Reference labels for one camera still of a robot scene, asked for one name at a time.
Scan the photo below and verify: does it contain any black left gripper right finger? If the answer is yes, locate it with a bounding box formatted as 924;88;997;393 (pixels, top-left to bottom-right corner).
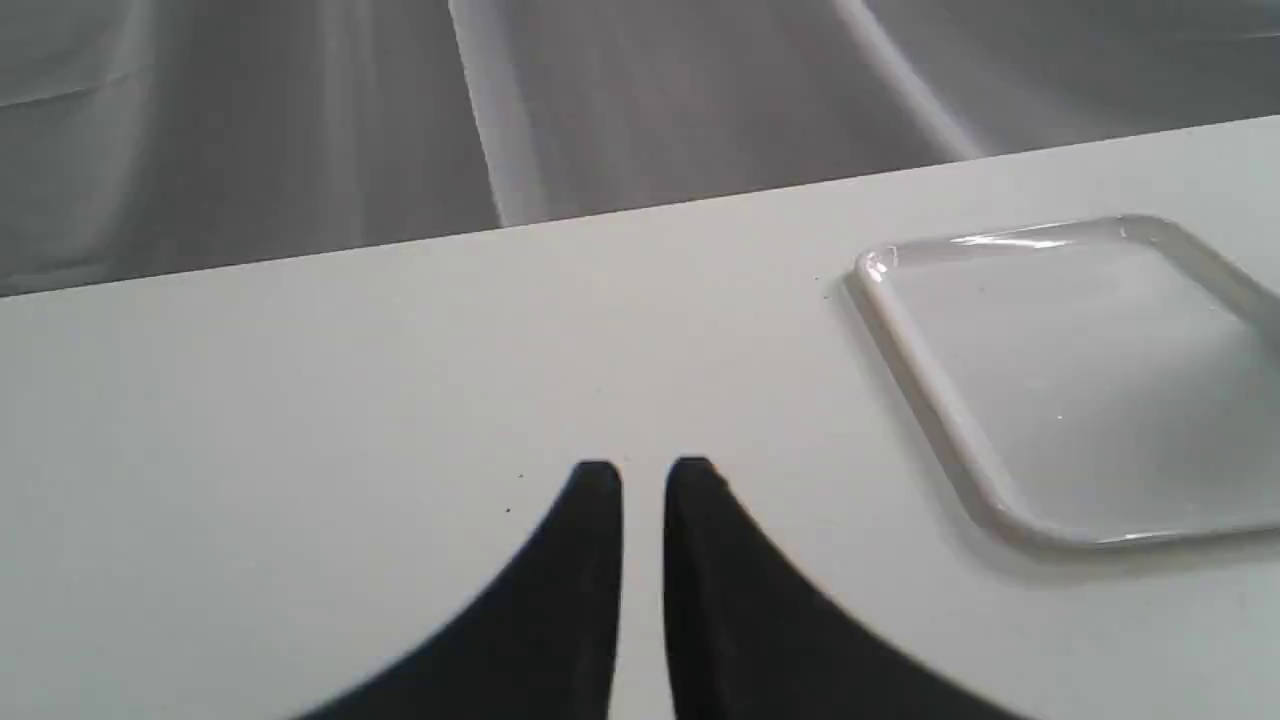
663;457;1006;719

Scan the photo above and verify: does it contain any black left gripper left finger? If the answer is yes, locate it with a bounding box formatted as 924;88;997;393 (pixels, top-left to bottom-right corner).
310;460;625;719

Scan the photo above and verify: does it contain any white rectangular plastic tray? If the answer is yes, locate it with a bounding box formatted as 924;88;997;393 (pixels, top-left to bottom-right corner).
844;214;1279;550

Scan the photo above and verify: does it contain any grey backdrop cloth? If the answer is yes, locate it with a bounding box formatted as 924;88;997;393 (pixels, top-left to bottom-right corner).
1;1;1277;296

